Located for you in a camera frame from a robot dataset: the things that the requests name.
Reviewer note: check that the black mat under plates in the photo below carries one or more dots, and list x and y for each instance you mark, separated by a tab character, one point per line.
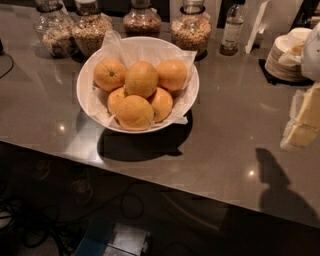
274	81

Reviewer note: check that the white paper bowl liner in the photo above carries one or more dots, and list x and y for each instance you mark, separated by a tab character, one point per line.
115	46

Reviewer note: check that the orange front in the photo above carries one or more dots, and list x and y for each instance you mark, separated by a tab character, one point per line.
135	113

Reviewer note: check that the orange top right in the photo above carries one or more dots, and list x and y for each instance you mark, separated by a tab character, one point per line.
172	74

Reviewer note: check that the orange top left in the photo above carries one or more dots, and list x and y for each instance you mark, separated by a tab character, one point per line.
109	74

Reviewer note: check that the glass cereal jar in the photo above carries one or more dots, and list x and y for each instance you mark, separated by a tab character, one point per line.
90	27
191	30
54	28
142	19

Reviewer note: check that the orange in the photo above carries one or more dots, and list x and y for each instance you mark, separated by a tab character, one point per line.
109	74
135	113
172	74
141	79
162	104

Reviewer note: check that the orange small middle left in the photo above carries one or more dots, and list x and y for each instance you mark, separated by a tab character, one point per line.
115	98

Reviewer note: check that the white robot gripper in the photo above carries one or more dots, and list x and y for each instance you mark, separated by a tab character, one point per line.
312	56

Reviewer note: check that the white sign stand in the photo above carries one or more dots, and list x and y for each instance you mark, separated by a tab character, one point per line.
257	25

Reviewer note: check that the white ceramic bowl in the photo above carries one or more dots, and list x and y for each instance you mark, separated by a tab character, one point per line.
84	83

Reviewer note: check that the orange center top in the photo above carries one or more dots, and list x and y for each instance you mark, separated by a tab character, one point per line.
141	79

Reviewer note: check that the blue and grey floor box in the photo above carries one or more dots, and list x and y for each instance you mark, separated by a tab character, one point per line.
114	240

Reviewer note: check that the glass cereal jar far left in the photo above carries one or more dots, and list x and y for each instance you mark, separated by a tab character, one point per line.
54	28

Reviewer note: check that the orange right lower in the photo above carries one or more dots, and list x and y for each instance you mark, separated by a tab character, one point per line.
162	104

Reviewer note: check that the stack of white plates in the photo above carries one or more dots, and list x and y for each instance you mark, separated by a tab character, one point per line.
283	65

